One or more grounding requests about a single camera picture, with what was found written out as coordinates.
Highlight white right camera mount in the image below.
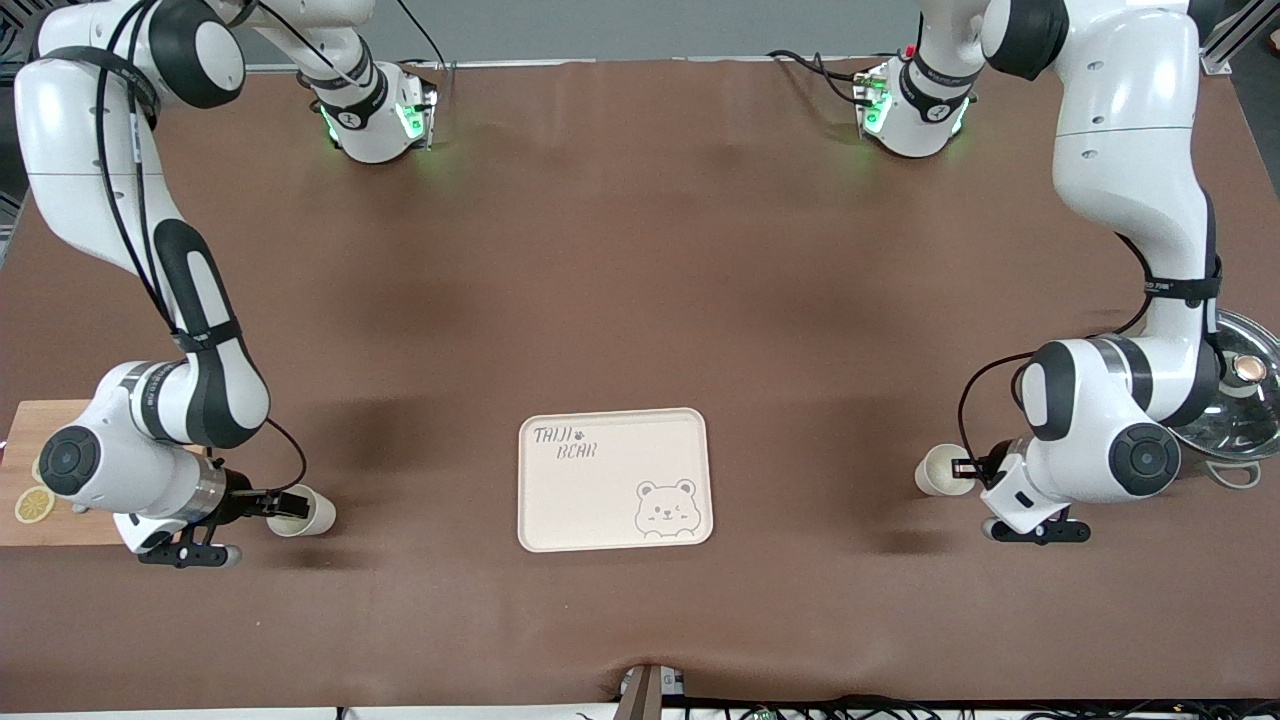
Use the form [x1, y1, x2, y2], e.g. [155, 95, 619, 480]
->
[113, 510, 191, 553]

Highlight black cables at arm base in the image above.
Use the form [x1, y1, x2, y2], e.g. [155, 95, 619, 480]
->
[768, 48, 867, 106]

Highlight glass pot lid copper knob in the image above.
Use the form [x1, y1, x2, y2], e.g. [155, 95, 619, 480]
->
[1165, 310, 1280, 461]

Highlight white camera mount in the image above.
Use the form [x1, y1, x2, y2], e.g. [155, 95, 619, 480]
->
[113, 510, 191, 553]
[980, 453, 1069, 534]

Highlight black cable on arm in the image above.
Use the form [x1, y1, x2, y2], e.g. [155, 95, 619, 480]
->
[95, 0, 311, 496]
[956, 195, 1223, 471]

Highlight wooden cutting board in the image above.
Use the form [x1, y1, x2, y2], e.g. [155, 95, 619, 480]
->
[0, 400, 136, 547]

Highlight aluminium frame profile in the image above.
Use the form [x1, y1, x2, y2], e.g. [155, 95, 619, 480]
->
[1200, 0, 1273, 73]

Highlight white plastic cup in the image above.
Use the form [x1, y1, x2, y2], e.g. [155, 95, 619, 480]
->
[267, 485, 337, 538]
[914, 443, 979, 498]

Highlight white tray with bear print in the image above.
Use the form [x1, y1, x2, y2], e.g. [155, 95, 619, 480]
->
[517, 407, 714, 553]

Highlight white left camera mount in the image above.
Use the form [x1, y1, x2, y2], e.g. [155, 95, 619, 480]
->
[980, 453, 1069, 534]

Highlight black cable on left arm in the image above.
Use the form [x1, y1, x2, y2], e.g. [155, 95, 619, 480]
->
[956, 195, 1223, 471]

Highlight brown table cover sheet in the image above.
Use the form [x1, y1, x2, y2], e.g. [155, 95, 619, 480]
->
[0, 58, 1280, 713]

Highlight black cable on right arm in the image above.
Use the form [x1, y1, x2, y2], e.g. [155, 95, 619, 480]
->
[95, 0, 311, 496]

